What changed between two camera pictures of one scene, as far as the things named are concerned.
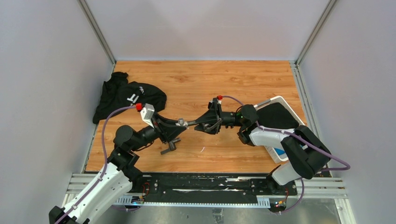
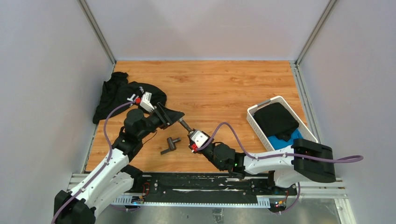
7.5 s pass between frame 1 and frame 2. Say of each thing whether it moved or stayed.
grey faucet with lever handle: moved
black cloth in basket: stayed
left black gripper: moved
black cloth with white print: stayed
